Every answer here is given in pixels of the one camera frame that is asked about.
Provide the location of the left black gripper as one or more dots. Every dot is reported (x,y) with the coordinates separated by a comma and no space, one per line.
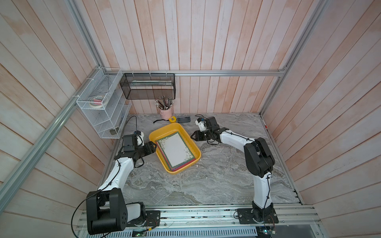
(150,148)

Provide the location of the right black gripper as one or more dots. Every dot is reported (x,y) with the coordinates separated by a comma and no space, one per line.
(197,135)

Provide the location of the yellow plastic storage tray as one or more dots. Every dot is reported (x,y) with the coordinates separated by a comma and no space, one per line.
(168,130)

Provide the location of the green bordered stationery paper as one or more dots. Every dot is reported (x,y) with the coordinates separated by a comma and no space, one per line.
(175,149)

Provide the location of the red bordered stationery paper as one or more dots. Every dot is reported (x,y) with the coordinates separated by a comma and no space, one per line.
(177,167)

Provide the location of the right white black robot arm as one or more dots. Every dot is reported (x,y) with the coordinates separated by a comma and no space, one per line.
(258,157)

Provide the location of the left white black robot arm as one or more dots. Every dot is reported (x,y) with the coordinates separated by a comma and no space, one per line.
(106,209)

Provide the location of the yellow tape measure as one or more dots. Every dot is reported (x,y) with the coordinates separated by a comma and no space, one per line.
(172,119)

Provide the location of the pink pencil cup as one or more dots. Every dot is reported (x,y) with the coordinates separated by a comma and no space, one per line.
(166,114)

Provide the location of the pencils bundle in cup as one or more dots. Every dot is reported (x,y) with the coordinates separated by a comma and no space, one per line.
(164,103)

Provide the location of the tape roll on shelf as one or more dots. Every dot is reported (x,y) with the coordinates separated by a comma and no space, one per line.
(98,101)

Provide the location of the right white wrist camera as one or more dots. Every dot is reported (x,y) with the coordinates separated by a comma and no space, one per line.
(200,122)

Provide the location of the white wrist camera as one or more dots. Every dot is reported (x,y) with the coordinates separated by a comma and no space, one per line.
(139,137)
(200,122)

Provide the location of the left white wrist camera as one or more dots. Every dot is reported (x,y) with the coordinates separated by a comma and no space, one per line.
(139,137)

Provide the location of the black mesh wall basket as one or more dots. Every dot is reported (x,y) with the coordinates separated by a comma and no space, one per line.
(148,86)

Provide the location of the white wire shelf rack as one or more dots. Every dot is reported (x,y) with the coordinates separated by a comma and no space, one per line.
(110,120)

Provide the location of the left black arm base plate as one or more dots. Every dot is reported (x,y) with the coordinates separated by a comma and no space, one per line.
(150,220)

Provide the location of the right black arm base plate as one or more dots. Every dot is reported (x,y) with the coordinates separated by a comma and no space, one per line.
(257,216)

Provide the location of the aluminium front rail frame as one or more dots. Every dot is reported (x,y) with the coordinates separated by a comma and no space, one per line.
(220,221)

